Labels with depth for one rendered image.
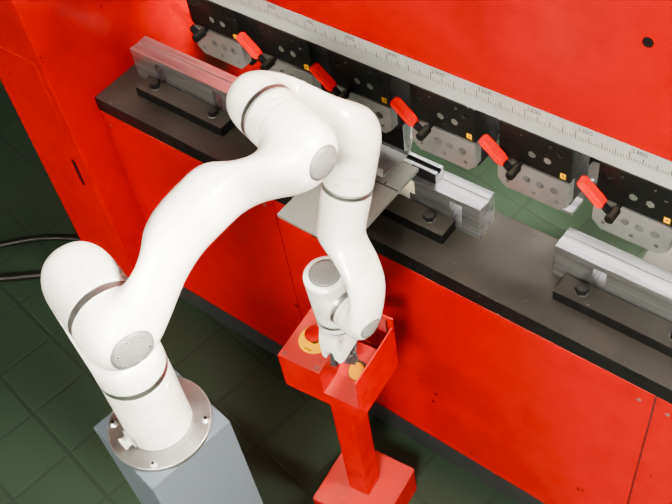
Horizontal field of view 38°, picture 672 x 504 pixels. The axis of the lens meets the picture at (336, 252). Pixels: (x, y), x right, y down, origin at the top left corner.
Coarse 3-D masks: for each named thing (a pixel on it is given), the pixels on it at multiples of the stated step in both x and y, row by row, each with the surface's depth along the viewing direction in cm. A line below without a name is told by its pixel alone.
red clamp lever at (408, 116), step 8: (392, 104) 189; (400, 104) 189; (400, 112) 189; (408, 112) 189; (408, 120) 189; (416, 120) 190; (416, 128) 190; (424, 128) 190; (416, 136) 190; (424, 136) 190
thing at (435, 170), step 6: (408, 156) 213; (414, 156) 212; (420, 156) 212; (414, 162) 211; (420, 162) 212; (426, 162) 211; (432, 162) 210; (420, 168) 210; (426, 168) 209; (432, 168) 210; (438, 168) 209; (420, 174) 211; (426, 174) 210; (432, 174) 208; (438, 174) 209; (432, 180) 210; (438, 180) 211
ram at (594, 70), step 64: (320, 0) 188; (384, 0) 176; (448, 0) 166; (512, 0) 157; (576, 0) 149; (640, 0) 142; (384, 64) 189; (448, 64) 177; (512, 64) 167; (576, 64) 158; (640, 64) 150; (640, 128) 159
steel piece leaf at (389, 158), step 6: (384, 150) 214; (390, 150) 214; (384, 156) 212; (390, 156) 212; (396, 156) 212; (402, 156) 212; (378, 162) 211; (384, 162) 211; (390, 162) 211; (396, 162) 211; (378, 168) 206; (384, 168) 209; (390, 168) 209; (378, 174) 208; (384, 174) 208
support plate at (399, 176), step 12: (396, 168) 210; (408, 168) 210; (384, 180) 209; (396, 180) 208; (408, 180) 208; (312, 192) 209; (384, 192) 206; (396, 192) 206; (288, 204) 207; (300, 204) 207; (312, 204) 207; (372, 204) 205; (384, 204) 204; (288, 216) 205; (300, 216) 205; (312, 216) 204; (372, 216) 203; (300, 228) 204; (312, 228) 202
